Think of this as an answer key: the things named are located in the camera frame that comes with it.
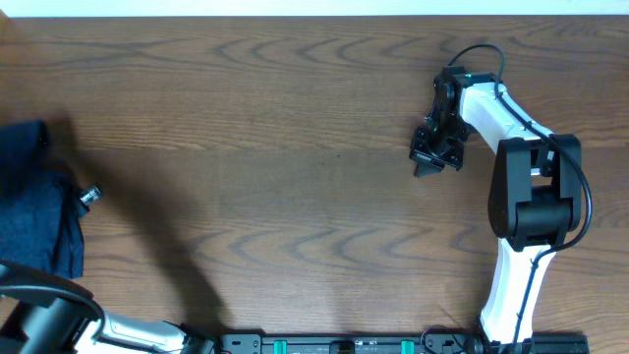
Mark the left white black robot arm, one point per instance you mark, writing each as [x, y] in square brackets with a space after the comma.
[56, 315]

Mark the silver garment tag clip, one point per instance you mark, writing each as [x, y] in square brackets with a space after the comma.
[90, 195]

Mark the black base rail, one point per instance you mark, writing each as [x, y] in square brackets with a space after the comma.
[439, 342]

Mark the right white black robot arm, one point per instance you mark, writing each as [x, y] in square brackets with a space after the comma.
[534, 197]

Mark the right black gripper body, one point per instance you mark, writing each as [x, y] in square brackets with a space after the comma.
[442, 144]

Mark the folded dark blue garment pile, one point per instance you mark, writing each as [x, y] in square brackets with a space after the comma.
[40, 223]

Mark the dark blue shorts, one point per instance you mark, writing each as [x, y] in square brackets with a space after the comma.
[24, 147]

